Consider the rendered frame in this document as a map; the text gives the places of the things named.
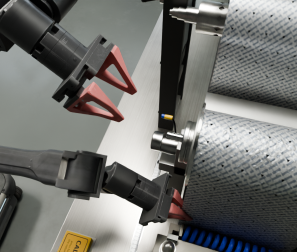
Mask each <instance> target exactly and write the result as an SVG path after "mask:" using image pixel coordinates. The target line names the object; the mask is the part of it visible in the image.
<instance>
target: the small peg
mask: <svg viewBox="0 0 297 252"><path fill-rule="evenodd" d="M166 139H168V140H172V141H177V142H182V139H183V134H179V133H175V132H171V131H168V132H167V134H166Z"/></svg>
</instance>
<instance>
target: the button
mask: <svg viewBox="0 0 297 252"><path fill-rule="evenodd" d="M92 243H93V239H92V238H91V237H88V236H84V235H81V234H78V233H75V232H72V231H68V230H67V231H66V233H65V235H64V237H63V239H62V242H61V244H60V246H59V248H58V250H57V252H89V250H90V248H91V245H92Z"/></svg>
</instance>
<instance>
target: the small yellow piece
mask: <svg viewBox="0 0 297 252"><path fill-rule="evenodd" d="M161 118H163V119H167V120H171V121H173V124H174V132H175V133H177V131H176V123H175V120H174V119H173V116H172V115H167V114H162V115H161Z"/></svg>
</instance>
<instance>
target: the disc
mask: <svg viewBox="0 0 297 252"><path fill-rule="evenodd" d="M205 109H206V102H205V103H203V106H202V111H201V115H200V119H199V123H198V128H197V132H196V136H195V141H194V145H193V149H192V154H191V158H190V162H189V167H188V171H187V175H186V180H185V184H184V185H185V186H187V185H188V182H189V178H190V174H191V170H192V166H193V161H194V157H195V153H196V149H197V144H198V140H199V136H200V131H201V127H202V123H203V118H204V114H205Z"/></svg>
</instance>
